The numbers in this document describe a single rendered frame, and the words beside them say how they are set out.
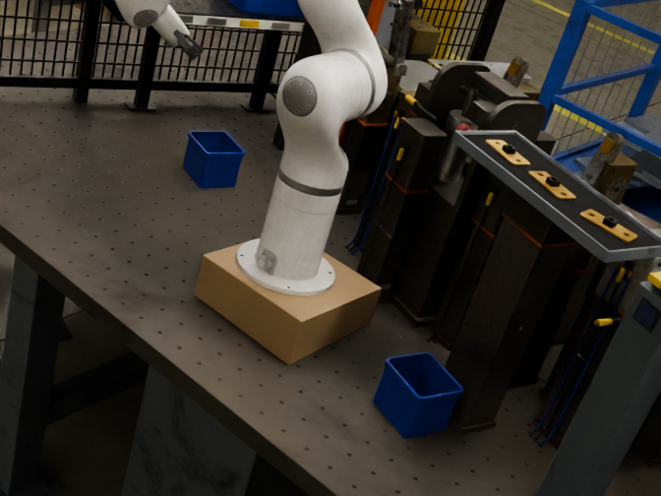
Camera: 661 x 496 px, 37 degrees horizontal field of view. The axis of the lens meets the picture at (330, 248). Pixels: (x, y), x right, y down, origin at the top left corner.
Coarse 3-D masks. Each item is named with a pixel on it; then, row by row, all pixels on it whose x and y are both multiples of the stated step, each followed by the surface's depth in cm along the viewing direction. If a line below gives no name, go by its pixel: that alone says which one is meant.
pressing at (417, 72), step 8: (408, 64) 239; (416, 64) 241; (424, 64) 242; (408, 72) 234; (416, 72) 235; (424, 72) 237; (432, 72) 239; (400, 80) 227; (408, 80) 229; (416, 80) 230; (424, 80) 232; (400, 88) 222; (408, 88) 224; (416, 88) 226
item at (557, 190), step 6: (534, 174) 154; (540, 174) 155; (546, 174) 156; (540, 180) 153; (546, 180) 153; (552, 180) 152; (558, 180) 152; (546, 186) 151; (552, 186) 152; (558, 186) 152; (552, 192) 150; (558, 192) 151; (564, 192) 151; (570, 192) 152; (558, 198) 149; (564, 198) 149; (570, 198) 150
